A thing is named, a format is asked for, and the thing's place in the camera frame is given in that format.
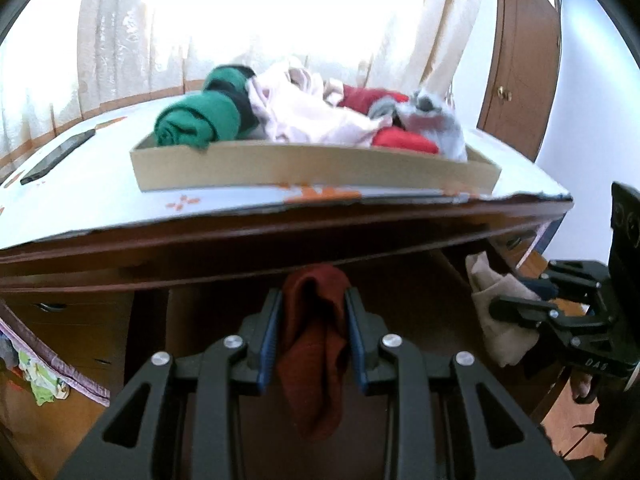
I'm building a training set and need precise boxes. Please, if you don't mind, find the cream underwear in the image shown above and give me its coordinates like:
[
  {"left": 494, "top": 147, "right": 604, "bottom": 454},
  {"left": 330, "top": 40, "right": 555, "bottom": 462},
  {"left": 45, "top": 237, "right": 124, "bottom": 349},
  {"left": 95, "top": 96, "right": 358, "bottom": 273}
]
[{"left": 464, "top": 251, "right": 544, "bottom": 369}]

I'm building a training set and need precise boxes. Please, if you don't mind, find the brown wooden door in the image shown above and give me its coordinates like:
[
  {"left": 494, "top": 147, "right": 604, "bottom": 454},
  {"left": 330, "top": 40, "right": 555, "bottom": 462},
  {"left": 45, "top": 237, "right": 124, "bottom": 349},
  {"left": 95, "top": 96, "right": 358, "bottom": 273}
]
[{"left": 477, "top": 0, "right": 562, "bottom": 164}]

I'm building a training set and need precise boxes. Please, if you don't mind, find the shallow cardboard tray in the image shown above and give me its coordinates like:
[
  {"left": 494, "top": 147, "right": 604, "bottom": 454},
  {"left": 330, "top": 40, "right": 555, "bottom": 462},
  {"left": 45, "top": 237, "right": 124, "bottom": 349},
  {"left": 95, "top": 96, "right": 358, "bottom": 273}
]
[{"left": 129, "top": 131, "right": 503, "bottom": 196}]

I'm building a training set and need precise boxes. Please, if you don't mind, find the whitish pink underwear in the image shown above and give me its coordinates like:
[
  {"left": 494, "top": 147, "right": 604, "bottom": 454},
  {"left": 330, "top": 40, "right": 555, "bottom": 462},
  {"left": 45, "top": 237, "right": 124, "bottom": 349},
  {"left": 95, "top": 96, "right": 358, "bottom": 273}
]
[{"left": 247, "top": 72, "right": 394, "bottom": 148}]

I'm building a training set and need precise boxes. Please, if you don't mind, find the person's dark clothing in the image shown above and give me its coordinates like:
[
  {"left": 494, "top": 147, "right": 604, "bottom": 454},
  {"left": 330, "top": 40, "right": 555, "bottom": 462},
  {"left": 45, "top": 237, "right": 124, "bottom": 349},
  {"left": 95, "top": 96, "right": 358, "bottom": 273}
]
[{"left": 545, "top": 380, "right": 640, "bottom": 462}]

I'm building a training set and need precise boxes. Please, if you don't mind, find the closed wooden side drawer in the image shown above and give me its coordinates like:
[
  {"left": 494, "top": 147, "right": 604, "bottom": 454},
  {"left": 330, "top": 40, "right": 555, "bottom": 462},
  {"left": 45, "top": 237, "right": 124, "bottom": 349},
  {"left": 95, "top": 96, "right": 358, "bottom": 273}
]
[{"left": 0, "top": 291, "right": 135, "bottom": 357}]

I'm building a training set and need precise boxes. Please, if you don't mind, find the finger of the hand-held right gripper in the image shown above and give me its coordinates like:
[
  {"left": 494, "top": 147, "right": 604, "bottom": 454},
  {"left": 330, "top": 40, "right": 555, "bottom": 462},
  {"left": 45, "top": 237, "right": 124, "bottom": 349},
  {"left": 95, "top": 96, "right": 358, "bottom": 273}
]
[
  {"left": 490, "top": 295, "right": 614, "bottom": 346},
  {"left": 537, "top": 259, "right": 609, "bottom": 306}
]

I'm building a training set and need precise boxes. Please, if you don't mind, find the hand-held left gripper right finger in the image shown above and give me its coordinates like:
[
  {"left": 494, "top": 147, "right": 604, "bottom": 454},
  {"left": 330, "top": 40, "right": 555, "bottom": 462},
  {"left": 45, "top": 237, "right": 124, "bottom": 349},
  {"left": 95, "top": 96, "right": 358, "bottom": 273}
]
[{"left": 344, "top": 286, "right": 571, "bottom": 480}]

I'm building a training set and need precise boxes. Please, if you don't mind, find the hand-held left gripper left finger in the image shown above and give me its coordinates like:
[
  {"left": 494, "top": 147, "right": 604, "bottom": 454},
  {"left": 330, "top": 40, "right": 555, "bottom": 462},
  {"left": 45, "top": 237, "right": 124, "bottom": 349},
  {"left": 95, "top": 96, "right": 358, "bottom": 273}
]
[{"left": 57, "top": 287, "right": 284, "bottom": 480}]

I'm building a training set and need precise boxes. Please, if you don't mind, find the bright red underwear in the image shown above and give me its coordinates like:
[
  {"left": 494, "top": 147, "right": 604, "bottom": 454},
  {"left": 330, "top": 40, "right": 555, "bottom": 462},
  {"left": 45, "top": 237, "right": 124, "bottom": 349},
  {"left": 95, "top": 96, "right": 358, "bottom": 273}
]
[{"left": 372, "top": 127, "right": 439, "bottom": 156}]

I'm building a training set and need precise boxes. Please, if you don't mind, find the dark red underwear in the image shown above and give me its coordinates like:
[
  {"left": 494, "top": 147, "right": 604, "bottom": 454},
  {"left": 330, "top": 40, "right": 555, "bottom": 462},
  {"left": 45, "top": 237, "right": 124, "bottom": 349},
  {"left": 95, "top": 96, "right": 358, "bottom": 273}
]
[{"left": 274, "top": 263, "right": 352, "bottom": 442}]

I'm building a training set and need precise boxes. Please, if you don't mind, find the pink trimmed bedding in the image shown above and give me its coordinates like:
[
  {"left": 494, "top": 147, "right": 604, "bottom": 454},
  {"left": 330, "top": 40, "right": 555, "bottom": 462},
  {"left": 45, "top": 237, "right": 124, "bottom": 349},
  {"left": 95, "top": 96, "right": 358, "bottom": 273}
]
[{"left": 0, "top": 299, "right": 112, "bottom": 407}]

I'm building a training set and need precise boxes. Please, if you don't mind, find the green yellow printed cloth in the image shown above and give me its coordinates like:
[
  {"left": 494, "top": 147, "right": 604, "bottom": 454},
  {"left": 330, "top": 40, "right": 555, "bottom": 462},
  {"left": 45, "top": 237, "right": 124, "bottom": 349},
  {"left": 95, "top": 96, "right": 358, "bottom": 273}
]
[{"left": 17, "top": 349, "right": 69, "bottom": 406}]

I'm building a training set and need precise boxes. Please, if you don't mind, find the wooden desk drawer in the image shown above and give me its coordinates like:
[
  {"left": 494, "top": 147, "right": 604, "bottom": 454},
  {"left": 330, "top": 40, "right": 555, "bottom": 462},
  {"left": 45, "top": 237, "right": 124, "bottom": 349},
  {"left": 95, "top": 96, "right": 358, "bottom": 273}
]
[{"left": 132, "top": 247, "right": 594, "bottom": 480}]

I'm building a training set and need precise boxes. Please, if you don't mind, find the dark wooden desk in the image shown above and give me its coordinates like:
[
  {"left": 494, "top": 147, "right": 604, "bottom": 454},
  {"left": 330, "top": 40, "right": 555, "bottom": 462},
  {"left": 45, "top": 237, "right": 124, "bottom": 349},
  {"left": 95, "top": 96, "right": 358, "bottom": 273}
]
[{"left": 0, "top": 195, "right": 576, "bottom": 480}]

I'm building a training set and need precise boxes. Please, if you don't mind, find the black smartphone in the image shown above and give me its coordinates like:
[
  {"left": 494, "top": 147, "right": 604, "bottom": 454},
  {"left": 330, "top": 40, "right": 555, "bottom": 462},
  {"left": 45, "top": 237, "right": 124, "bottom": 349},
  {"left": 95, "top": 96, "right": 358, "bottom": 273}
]
[{"left": 20, "top": 128, "right": 97, "bottom": 186}]

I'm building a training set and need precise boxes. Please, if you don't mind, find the green underwear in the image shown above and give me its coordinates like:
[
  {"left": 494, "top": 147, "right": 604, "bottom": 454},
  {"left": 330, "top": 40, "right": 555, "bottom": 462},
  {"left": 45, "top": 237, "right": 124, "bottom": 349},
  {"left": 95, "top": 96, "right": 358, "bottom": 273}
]
[{"left": 153, "top": 64, "right": 261, "bottom": 150}]

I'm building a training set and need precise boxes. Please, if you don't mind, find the red underwear striped waistband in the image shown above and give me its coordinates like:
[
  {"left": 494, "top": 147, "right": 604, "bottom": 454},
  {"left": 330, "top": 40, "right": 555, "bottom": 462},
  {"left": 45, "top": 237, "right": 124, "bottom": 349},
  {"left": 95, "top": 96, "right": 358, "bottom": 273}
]
[{"left": 337, "top": 84, "right": 411, "bottom": 112}]

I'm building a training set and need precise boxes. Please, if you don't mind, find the grey sock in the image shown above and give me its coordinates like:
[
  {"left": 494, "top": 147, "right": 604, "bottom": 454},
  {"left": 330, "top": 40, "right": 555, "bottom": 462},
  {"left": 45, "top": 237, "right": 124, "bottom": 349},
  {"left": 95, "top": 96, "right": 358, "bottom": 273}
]
[{"left": 369, "top": 90, "right": 469, "bottom": 162}]

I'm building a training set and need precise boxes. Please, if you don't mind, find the person's right hand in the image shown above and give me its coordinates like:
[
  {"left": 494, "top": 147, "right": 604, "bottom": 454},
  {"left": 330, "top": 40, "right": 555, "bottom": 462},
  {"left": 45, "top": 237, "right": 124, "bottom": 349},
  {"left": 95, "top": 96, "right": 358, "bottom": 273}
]
[{"left": 570, "top": 367, "right": 601, "bottom": 406}]

